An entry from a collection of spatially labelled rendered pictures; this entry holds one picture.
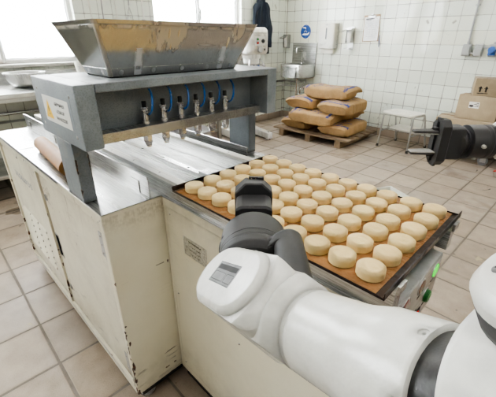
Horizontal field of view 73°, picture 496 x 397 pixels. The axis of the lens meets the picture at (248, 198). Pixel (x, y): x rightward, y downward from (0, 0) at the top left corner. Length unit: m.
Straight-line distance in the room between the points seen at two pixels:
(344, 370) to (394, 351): 0.03
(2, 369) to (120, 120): 1.26
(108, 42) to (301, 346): 0.88
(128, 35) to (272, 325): 0.86
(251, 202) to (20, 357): 1.61
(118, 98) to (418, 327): 0.96
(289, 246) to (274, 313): 0.11
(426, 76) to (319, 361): 4.87
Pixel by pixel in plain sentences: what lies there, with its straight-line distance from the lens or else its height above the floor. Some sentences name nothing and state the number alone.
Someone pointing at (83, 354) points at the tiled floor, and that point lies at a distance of 1.82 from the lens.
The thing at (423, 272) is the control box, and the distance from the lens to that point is 0.81.
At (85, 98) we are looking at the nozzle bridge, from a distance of 0.92.
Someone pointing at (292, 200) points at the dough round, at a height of 0.92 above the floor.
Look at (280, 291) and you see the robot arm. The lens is 0.27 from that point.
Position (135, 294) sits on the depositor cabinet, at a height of 0.53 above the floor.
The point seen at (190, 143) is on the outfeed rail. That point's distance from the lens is 1.41.
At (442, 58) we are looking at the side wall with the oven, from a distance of 4.97.
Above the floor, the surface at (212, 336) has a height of 0.41.
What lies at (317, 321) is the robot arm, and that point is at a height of 1.11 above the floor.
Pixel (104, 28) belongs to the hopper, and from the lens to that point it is 0.98.
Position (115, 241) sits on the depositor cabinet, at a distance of 1.06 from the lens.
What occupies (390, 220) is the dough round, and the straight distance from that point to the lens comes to 0.80.
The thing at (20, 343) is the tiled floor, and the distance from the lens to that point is 2.01.
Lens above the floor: 1.28
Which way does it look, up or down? 25 degrees down
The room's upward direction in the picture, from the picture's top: straight up
